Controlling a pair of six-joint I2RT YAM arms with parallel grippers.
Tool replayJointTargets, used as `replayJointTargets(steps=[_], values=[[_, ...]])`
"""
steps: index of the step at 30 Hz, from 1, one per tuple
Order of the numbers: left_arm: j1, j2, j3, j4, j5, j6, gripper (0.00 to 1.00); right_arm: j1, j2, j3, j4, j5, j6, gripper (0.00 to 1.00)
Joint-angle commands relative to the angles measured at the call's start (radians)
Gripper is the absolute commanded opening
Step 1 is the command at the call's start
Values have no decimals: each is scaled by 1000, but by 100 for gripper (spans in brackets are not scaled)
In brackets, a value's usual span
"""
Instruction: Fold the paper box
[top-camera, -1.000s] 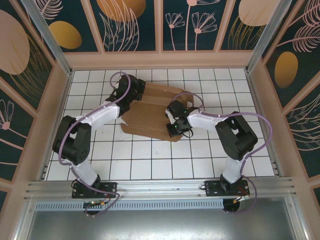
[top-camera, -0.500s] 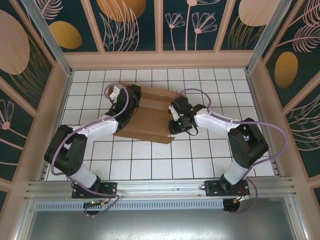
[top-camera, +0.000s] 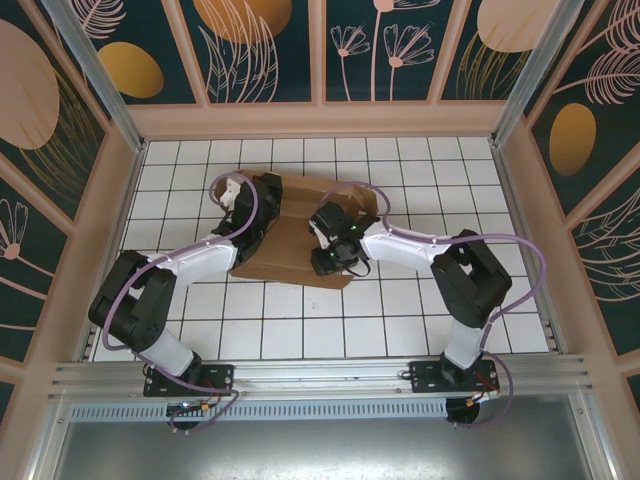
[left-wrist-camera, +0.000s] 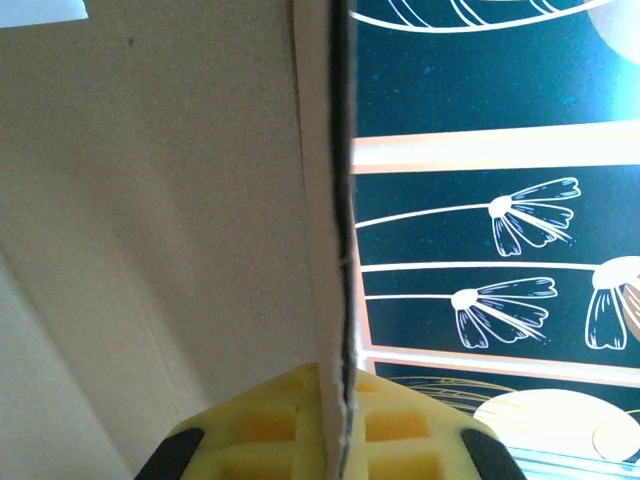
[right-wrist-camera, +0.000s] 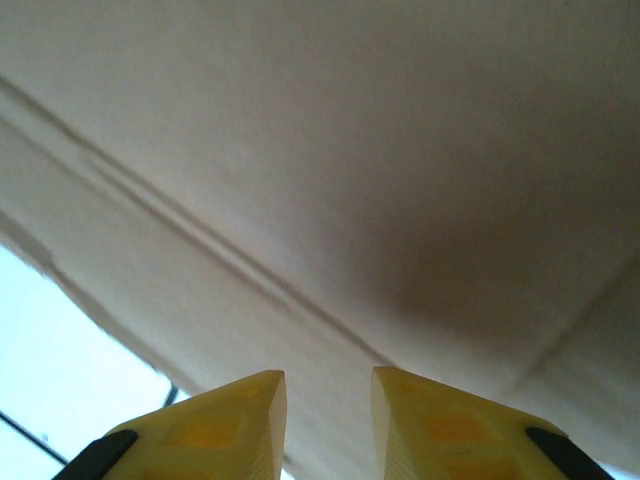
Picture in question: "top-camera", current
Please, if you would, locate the brown cardboard box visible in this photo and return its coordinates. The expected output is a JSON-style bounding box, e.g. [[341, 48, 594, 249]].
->
[[229, 169, 381, 292]]

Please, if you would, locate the grey metal sheet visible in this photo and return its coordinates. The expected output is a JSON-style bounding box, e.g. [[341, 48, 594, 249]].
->
[[29, 394, 622, 480]]

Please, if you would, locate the pink circle golden lines panel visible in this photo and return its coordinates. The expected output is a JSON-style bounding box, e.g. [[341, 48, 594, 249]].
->
[[437, 0, 551, 104]]

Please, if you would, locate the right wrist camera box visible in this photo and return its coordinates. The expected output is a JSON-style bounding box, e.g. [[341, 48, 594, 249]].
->
[[307, 224, 331, 251]]

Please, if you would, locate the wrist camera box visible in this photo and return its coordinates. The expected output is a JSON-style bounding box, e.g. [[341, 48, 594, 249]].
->
[[218, 177, 243, 210], [307, 224, 331, 251]]

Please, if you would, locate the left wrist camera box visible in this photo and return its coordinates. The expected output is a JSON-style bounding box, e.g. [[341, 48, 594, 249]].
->
[[218, 177, 243, 210]]

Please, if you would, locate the long aluminium mounting rail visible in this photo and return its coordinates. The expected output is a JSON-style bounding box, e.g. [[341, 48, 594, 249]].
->
[[47, 353, 596, 402]]

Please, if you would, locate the aluminium side rail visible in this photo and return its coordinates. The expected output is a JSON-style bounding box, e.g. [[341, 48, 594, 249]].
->
[[491, 139, 569, 357], [74, 139, 149, 362]]

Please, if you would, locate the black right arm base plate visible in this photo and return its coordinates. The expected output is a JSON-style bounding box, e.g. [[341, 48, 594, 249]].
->
[[408, 359, 501, 394]]

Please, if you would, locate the slotted metal cable tray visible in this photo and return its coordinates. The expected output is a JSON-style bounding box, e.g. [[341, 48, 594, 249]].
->
[[69, 399, 449, 422]]

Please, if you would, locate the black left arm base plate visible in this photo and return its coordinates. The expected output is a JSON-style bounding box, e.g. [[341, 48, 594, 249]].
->
[[143, 363, 236, 399]]

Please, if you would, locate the pink flowers wall panel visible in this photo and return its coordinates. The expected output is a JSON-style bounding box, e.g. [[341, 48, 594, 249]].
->
[[319, 0, 449, 105]]

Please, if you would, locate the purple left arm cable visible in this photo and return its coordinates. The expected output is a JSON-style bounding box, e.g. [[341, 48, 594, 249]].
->
[[101, 172, 262, 435]]

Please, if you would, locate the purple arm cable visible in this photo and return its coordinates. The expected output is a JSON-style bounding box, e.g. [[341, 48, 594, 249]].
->
[[101, 172, 262, 435], [319, 179, 547, 431]]

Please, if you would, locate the aluminium corner post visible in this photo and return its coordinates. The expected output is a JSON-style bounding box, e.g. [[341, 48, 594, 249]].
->
[[488, 0, 584, 149], [42, 0, 147, 157]]

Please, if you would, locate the orange oval feather wall panel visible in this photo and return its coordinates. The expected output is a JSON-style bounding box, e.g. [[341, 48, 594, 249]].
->
[[82, 0, 201, 106]]

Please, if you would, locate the small circuit board with wires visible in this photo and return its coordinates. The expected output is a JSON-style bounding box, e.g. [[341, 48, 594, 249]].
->
[[167, 398, 224, 418]]

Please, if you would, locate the orange circle leaf wall panel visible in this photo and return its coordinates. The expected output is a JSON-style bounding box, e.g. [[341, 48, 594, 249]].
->
[[172, 0, 317, 106]]

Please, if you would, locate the orange connector with wires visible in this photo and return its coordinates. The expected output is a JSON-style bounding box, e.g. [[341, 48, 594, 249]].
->
[[467, 372, 501, 408]]

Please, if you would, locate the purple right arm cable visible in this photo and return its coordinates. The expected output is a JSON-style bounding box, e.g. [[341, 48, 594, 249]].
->
[[319, 179, 547, 431]]

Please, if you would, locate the single pink flower wall panel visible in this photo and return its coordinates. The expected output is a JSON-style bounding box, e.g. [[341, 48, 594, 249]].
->
[[0, 172, 71, 364]]

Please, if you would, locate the large pink circle wall panel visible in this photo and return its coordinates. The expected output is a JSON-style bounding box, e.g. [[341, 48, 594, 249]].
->
[[0, 0, 111, 224]]

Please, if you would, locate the orange oval fern wall panel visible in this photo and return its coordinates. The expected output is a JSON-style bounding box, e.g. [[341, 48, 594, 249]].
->
[[524, 0, 640, 219]]

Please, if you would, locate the pink fern wall panel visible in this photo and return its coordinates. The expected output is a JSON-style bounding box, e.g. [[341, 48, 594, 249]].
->
[[569, 172, 640, 357]]

